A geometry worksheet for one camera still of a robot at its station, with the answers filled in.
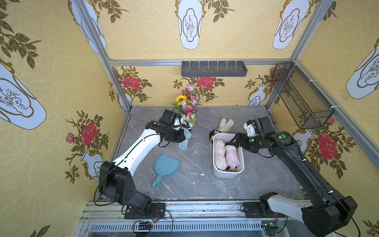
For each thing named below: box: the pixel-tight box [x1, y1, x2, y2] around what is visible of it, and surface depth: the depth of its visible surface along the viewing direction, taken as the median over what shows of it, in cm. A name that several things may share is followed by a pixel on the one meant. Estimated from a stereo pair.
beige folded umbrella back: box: [209, 117, 235, 140], surface depth 103 cm
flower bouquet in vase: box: [171, 87, 202, 127], surface depth 102 cm
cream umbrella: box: [214, 139, 228, 171], surface depth 85 cm
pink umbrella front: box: [225, 144, 240, 168], surface depth 85 cm
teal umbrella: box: [177, 126, 192, 151], surface depth 83 cm
